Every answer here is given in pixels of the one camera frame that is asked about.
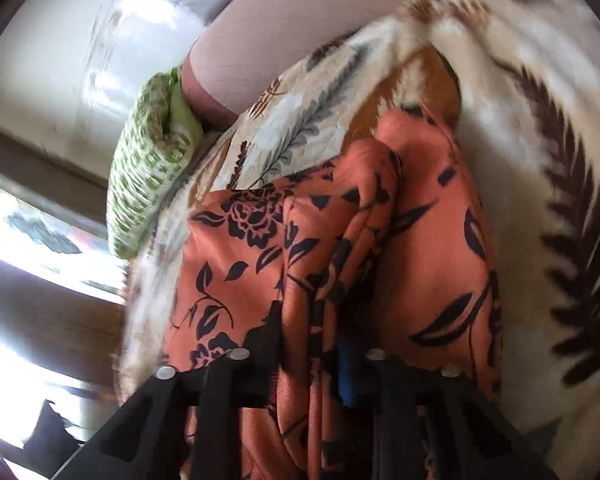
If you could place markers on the orange floral print garment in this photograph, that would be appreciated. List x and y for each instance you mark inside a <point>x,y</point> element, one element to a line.
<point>405,240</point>

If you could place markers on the leaf print fleece blanket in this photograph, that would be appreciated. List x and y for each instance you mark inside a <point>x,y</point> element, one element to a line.
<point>530,160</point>

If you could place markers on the brown curtain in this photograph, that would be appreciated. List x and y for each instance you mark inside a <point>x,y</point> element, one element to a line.
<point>45,310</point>

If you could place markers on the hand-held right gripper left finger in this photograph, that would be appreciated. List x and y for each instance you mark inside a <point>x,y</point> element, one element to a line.
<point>270,345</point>

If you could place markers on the green patterned pillow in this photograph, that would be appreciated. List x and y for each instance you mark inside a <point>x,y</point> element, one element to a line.
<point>150,160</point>

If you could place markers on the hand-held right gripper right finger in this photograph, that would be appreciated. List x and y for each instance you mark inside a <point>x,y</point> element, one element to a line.
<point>352,375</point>

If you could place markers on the pink bolster cushion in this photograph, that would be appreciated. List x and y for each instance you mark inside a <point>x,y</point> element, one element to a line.
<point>300,40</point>

